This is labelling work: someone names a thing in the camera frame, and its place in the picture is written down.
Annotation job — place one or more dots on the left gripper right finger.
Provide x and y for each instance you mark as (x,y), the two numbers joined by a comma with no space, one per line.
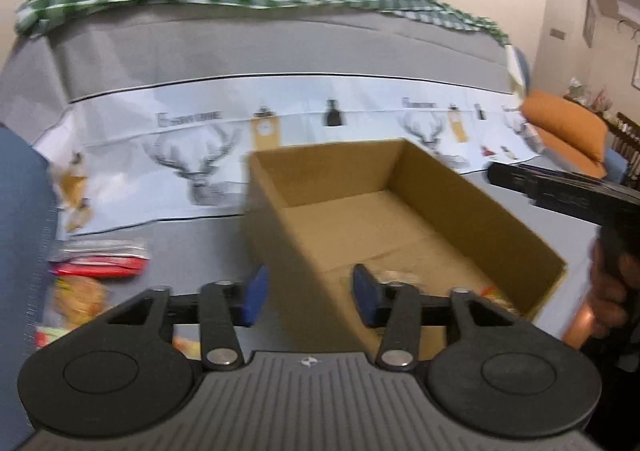
(394,307)

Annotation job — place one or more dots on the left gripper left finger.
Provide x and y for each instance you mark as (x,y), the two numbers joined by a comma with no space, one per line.
(222,307)

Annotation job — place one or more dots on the yellow bread snack packet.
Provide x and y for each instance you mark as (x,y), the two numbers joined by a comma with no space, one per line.
(189,348)

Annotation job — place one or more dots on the green label sachima packet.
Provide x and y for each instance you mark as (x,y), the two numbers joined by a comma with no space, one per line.
(47,335)

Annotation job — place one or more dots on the person's right hand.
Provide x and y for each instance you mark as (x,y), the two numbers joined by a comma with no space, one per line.
(606,296)

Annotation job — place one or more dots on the clear nut snack bag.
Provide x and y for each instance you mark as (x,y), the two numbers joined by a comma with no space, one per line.
(392,277)

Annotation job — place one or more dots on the orange cushion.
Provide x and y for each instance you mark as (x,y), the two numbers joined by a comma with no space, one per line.
(569,130)

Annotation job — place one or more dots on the small red gold snack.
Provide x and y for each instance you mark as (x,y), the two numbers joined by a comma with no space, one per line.
(492,293)

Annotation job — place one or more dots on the brown cardboard box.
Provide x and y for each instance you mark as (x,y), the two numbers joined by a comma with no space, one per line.
(313,212)

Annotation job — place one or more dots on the red snack stick packet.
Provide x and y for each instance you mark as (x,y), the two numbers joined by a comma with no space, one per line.
(101,267)

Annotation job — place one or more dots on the clear cracker snack bag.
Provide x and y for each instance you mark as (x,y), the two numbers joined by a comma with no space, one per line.
(79,299)

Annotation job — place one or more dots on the silver snack stick packet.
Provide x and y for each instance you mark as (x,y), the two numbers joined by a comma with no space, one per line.
(71,249)

